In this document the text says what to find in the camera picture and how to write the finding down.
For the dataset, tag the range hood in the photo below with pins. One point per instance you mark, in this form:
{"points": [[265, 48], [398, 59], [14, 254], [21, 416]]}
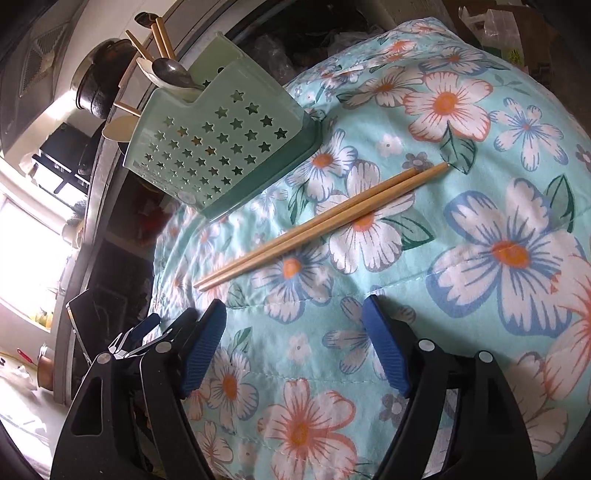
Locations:
{"points": [[31, 62]]}

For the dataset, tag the black wok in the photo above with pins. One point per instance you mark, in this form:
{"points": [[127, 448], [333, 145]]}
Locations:
{"points": [[86, 162]]}

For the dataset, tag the white rice paddle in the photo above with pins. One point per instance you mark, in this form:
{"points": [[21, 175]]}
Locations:
{"points": [[120, 129]]}

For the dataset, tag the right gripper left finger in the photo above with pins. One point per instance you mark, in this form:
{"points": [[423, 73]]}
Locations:
{"points": [[171, 367]]}

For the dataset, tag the green star-holed utensil holder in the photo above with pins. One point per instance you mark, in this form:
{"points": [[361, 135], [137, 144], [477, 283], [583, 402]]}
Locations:
{"points": [[240, 135]]}

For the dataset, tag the wooden chopstick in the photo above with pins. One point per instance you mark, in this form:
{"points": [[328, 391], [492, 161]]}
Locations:
{"points": [[345, 217], [358, 198], [127, 108], [139, 46], [158, 40], [165, 38]]}

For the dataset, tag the floral turquoise quilt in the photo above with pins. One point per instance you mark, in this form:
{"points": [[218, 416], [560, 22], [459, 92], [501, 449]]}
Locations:
{"points": [[493, 254]]}

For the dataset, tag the cream plastic spoon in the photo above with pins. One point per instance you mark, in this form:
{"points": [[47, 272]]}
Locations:
{"points": [[146, 68]]}

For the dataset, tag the stainless steel spoon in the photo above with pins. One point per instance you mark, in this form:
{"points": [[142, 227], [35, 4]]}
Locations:
{"points": [[172, 72]]}

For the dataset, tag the large black cooking pot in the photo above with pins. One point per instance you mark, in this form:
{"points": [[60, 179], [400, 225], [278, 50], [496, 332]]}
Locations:
{"points": [[95, 82]]}

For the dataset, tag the clear plastic bag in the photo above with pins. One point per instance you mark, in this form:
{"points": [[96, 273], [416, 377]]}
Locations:
{"points": [[497, 31]]}

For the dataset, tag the concrete kitchen counter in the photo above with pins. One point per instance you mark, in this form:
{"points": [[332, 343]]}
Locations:
{"points": [[191, 25]]}

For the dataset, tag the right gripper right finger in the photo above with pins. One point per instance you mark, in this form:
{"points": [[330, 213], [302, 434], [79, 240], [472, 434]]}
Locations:
{"points": [[418, 369]]}

